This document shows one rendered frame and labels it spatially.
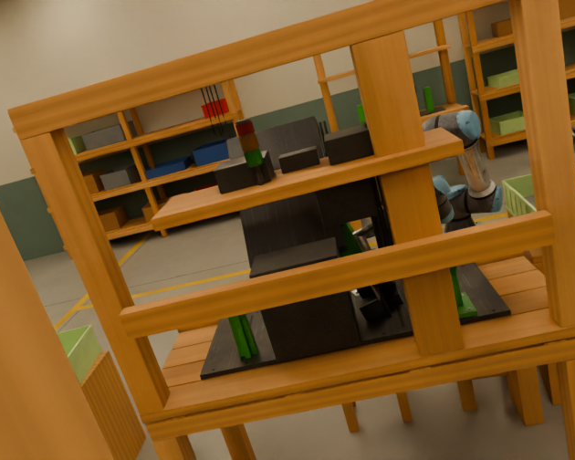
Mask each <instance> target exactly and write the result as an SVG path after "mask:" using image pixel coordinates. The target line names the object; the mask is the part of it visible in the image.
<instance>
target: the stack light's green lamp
mask: <svg viewBox="0 0 575 460"><path fill-rule="evenodd" d="M244 156H245V159H246V165H247V168H253V167H257V166H259V165H261V164H263V163H264V160H263V157H262V154H261V151H260V149H258V150H256V151H253V152H247V153H244Z"/></svg>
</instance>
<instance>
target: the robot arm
mask: <svg viewBox="0 0 575 460"><path fill-rule="evenodd" d="M422 126H423V131H429V130H433V129H437V128H440V127H441V128H443V129H445V130H446V131H449V132H450V133H452V134H454V136H456V137H458V138H459V139H461V140H462V141H463V144H464V150H465V153H464V154H461V155H458V157H459V160H460V162H461V164H462V167H463V169H464V172H465V176H466V179H467V180H468V183H469V188H466V185H465V184H458V185H455V186H452V187H450V186H449V185H448V183H447V181H446V180H445V178H444V177H443V176H442V175H437V176H435V177H434V178H433V183H434V192H435V197H436V202H437V206H438V212H439V216H440V221H441V224H445V227H444V232H445V233H448V232H453V231H456V230H460V229H465V228H468V227H472V226H476V224H475V222H474V220H473V218H472V216H471V214H479V213H495V212H498V211H500V209H501V206H502V201H503V191H502V187H501V186H496V185H495V183H494V182H493V181H492V180H490V179H489V177H488V174H487V171H486V167H485V165H484V162H483V159H482V156H481V153H480V150H479V148H478V146H477V141H478V139H479V137H480V135H481V126H480V120H479V118H478V116H477V115H476V113H475V112H473V111H472V110H460V111H458V112H453V113H447V114H442V115H435V116H433V117H431V118H429V119H428V120H427V121H425V122H424V123H423V125H422ZM361 227H362V229H361V230H360V231H359V233H358V234H357V236H364V235H365V237H366V239H367V238H370V237H373V236H375V234H374V230H373V226H372V221H371V219H368V218H364V219H361Z"/></svg>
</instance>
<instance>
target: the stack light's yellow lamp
mask: <svg viewBox="0 0 575 460"><path fill-rule="evenodd" d="M239 140H240V143H241V147H242V150H243V153H247V152H253V151H256V150H258V149H259V144H258V141H257V137H256V134H253V135H250V136H247V137H244V138H239Z"/></svg>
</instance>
